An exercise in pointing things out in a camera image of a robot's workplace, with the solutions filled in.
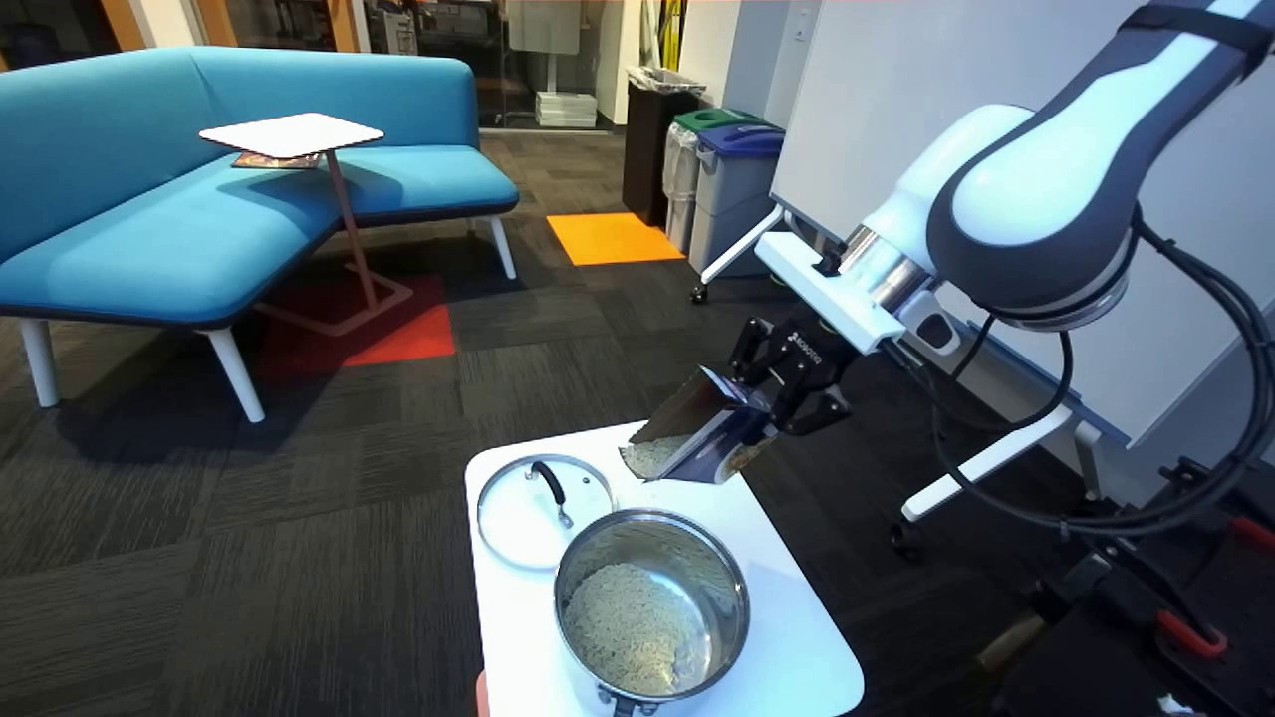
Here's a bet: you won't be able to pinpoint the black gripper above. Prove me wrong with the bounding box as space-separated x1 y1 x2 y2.
722 313 855 436

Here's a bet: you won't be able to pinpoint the glass pot lid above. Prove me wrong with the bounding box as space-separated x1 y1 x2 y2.
474 450 619 576

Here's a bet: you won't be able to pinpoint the blue lid waste bin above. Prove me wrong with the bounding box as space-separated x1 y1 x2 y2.
687 118 789 284

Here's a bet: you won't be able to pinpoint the green lid waste bin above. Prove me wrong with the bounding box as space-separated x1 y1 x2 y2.
656 107 762 253

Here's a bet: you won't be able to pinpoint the white storage box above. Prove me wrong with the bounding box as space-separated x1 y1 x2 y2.
532 89 604 131

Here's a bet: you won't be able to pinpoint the black waste bin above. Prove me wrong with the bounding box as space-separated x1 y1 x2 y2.
619 73 709 231

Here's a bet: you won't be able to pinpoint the white grains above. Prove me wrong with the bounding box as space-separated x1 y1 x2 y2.
562 552 716 706

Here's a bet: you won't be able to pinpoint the white rolling whiteboard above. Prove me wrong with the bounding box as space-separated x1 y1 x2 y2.
691 0 1275 528

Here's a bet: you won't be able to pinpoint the blue sofa white legs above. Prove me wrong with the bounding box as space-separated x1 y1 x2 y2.
0 45 525 430

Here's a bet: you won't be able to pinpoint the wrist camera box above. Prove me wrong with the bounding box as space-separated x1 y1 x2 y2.
904 293 980 369

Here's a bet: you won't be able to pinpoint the silver pot with handle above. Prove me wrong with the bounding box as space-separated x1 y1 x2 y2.
550 507 752 717

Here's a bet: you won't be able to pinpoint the white side table orange frame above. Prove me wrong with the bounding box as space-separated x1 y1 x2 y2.
457 418 867 717
194 107 420 341

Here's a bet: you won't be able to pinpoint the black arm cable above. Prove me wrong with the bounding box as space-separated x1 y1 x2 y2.
928 216 1275 540

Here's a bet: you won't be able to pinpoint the red handled clamp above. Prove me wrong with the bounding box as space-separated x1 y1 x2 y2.
1153 606 1231 665

